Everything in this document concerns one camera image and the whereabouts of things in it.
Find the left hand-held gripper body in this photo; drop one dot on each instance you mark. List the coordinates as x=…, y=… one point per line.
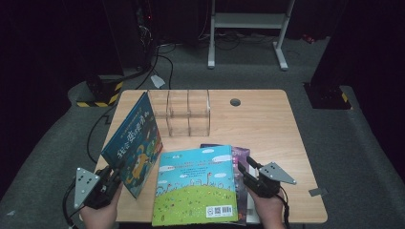
x=87, y=187

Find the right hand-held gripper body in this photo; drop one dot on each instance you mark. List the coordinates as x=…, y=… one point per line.
x=273, y=175

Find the purple and red book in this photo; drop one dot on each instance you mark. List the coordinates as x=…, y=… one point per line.
x=242, y=159

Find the dark blue picture book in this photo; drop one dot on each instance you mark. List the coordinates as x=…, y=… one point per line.
x=135, y=140

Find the white book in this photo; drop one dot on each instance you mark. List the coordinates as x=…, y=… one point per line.
x=252, y=214

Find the light blue illustrated picture book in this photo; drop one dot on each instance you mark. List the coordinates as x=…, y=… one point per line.
x=194, y=184

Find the clear acrylic book rack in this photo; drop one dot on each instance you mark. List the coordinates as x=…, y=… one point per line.
x=187, y=114

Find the person's left hand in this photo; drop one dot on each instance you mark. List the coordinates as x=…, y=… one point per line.
x=100, y=218

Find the person's right hand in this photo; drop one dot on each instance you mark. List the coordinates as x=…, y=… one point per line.
x=270, y=213

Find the grey round table grommet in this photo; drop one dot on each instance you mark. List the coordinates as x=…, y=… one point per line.
x=235, y=102

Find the yellow black striped base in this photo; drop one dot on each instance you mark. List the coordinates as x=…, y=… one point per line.
x=102, y=92
x=328, y=97

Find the white paper scrap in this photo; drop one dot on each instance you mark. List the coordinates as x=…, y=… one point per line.
x=158, y=81

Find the small red object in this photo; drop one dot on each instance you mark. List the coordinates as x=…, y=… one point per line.
x=308, y=38

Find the white metal stand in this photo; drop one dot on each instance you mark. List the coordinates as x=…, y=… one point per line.
x=248, y=20

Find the dark equipment cabinet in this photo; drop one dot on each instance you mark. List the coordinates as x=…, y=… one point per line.
x=130, y=31

